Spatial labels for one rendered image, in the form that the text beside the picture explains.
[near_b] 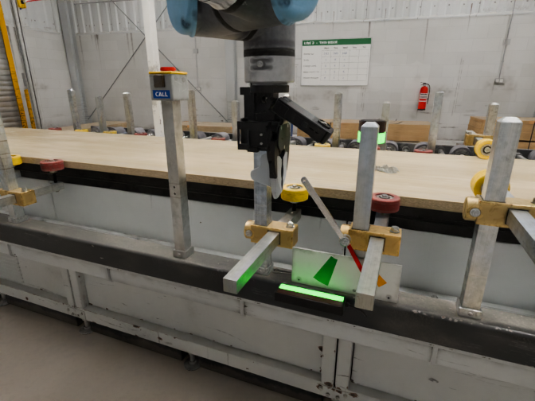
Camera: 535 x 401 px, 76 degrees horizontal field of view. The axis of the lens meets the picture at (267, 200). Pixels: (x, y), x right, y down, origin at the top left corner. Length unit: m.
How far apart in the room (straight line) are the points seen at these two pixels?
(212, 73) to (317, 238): 7.74
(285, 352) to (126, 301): 0.77
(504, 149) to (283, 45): 0.45
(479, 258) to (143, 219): 1.11
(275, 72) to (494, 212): 0.50
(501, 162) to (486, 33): 7.40
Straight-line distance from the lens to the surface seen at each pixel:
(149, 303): 1.67
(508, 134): 0.78
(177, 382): 1.68
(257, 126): 0.63
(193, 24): 0.53
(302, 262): 0.89
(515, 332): 0.92
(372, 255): 0.73
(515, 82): 8.28
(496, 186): 0.80
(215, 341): 1.57
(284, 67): 0.62
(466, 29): 8.09
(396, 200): 0.94
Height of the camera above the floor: 1.19
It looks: 18 degrees down
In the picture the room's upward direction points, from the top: straight up
